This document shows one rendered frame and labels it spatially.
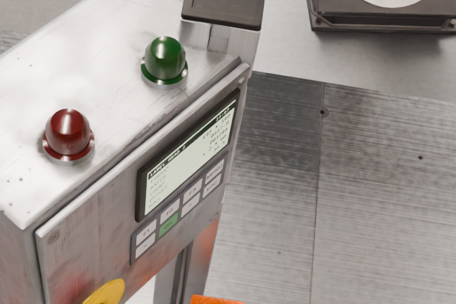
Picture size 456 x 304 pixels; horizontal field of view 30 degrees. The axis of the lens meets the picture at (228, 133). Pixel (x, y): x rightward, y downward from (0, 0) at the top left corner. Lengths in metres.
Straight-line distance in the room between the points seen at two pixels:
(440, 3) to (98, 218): 1.02
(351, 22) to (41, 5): 1.31
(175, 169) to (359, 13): 0.92
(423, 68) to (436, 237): 0.31
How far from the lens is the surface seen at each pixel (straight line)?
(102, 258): 0.51
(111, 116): 0.45
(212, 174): 0.56
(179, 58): 0.46
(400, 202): 1.24
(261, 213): 1.18
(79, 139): 0.43
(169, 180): 0.49
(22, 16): 2.50
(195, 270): 0.73
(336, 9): 1.36
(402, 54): 1.41
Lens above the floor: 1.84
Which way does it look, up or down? 55 degrees down
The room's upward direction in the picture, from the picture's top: 11 degrees clockwise
